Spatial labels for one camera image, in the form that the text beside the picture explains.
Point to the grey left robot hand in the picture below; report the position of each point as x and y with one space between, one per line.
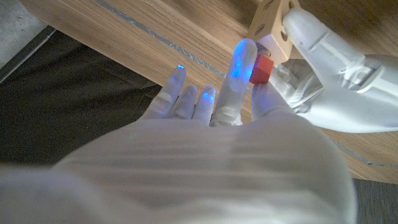
342 87

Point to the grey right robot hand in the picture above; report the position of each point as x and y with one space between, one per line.
202 174

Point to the red-headed wooden screw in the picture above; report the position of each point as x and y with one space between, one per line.
261 70

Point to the wooden block with holes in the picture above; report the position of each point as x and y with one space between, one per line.
273 28

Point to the black backdrop curtain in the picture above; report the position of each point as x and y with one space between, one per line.
62 109

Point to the black backdrop stand pole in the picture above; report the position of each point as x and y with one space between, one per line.
25 53

